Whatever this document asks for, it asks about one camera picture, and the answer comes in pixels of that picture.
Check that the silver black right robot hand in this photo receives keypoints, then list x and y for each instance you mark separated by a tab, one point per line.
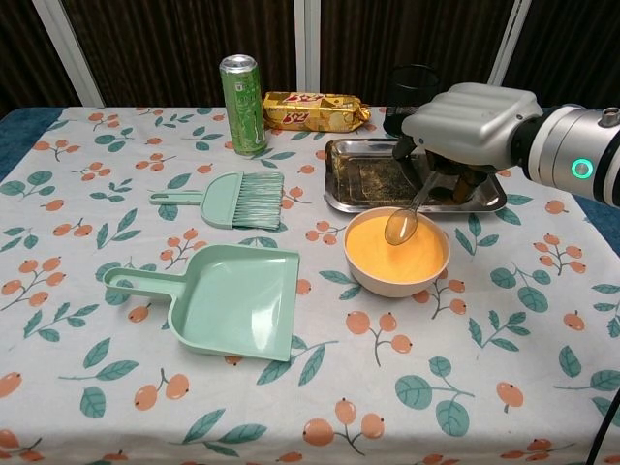
470	128

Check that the clear plastic spoon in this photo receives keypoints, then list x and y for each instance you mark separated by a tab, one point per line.
401	227

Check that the beige bowl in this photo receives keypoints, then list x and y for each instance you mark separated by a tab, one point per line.
392	288

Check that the black mesh pen cup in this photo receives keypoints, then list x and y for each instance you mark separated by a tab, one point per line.
402	97

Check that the stainless steel tray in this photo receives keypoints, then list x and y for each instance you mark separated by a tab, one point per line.
373	179

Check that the gold biscuit packet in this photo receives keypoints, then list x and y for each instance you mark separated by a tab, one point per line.
310	114

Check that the green drink can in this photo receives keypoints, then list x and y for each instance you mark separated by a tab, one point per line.
246	111

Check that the mint green hand brush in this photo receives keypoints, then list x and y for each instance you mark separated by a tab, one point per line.
227	198

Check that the mint green dustpan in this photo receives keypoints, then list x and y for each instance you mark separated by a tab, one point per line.
237	310

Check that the dark ribbed partition screen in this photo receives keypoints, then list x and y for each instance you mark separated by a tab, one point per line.
169	43

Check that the floral printed tablecloth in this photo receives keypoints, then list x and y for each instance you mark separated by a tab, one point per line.
145	412

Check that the white partition frame post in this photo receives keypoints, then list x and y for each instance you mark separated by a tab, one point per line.
307	43
72	53
506	48

